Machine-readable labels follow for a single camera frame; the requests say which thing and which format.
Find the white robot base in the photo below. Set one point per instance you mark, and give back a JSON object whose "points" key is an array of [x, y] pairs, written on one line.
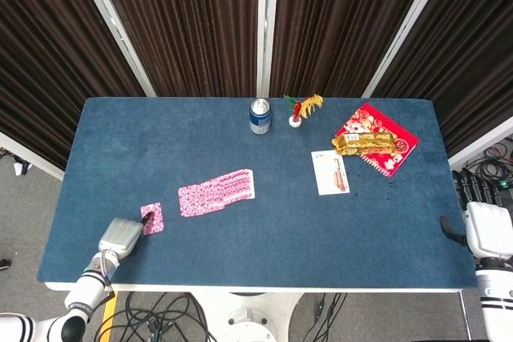
{"points": [[248, 318]]}

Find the gold foil packet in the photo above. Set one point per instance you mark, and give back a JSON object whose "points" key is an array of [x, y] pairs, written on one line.
{"points": [[364, 143]]}

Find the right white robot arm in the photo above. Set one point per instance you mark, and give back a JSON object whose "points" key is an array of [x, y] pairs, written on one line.
{"points": [[497, 302]]}

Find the yellow floor tape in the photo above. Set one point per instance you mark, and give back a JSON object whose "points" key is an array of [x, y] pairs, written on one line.
{"points": [[107, 318]]}

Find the white partition frame post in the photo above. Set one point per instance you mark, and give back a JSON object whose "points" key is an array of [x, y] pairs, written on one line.
{"points": [[267, 25], [409, 25], [114, 25]]}

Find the blue felt table mat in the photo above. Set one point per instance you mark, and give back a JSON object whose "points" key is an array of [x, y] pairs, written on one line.
{"points": [[260, 238]]}

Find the white partition base rail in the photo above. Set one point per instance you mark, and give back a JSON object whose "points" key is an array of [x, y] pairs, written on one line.
{"points": [[28, 154], [481, 142]]}

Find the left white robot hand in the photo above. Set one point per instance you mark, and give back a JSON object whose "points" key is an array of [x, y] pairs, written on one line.
{"points": [[120, 238]]}

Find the pink patterned card spread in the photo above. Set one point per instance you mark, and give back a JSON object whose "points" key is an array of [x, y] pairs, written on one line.
{"points": [[218, 194]]}

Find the red patterned envelope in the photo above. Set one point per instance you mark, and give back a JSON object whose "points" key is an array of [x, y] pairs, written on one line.
{"points": [[378, 133]]}

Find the dark brown curtain panel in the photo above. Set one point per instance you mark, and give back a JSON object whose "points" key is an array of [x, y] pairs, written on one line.
{"points": [[52, 57], [461, 57], [340, 21], [184, 21]]}

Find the feather shuttlecock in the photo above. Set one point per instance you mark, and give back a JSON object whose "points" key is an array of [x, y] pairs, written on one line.
{"points": [[300, 109]]}

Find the pink patterned playing card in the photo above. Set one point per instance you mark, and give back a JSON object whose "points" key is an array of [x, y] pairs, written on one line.
{"points": [[155, 220]]}

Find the blue soda can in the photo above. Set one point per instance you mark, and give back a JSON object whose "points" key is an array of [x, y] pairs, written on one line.
{"points": [[259, 117]]}

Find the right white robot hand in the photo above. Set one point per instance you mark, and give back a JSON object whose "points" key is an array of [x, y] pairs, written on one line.
{"points": [[491, 230]]}

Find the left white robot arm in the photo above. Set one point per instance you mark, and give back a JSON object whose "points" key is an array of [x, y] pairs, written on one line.
{"points": [[76, 302]]}

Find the white printed card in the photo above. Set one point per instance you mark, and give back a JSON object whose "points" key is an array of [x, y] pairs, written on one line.
{"points": [[329, 174]]}

